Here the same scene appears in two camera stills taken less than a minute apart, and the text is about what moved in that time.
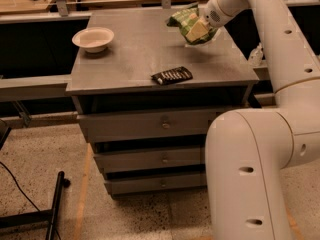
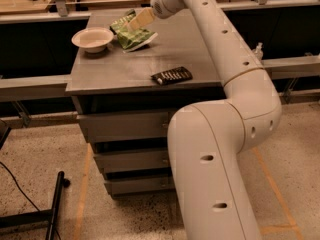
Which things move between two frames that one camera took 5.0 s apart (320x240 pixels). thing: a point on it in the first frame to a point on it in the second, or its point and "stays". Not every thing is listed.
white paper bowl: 93,39 stays
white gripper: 213,16 to 161,2
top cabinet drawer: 147,126 stays
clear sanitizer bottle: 256,56 stays
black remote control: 179,74 stays
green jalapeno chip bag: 185,18 to 135,38
